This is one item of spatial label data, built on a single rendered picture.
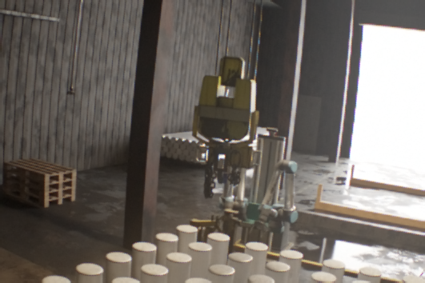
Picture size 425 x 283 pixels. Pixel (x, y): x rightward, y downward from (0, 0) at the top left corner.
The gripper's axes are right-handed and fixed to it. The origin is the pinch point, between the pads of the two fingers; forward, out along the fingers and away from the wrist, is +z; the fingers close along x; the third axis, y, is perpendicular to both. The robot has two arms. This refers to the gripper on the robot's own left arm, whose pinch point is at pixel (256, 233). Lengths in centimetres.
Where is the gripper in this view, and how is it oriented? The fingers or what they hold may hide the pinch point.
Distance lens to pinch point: 546.6
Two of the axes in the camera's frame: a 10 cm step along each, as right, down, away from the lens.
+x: 8.2, 2.7, -5.1
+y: -4.2, -3.4, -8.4
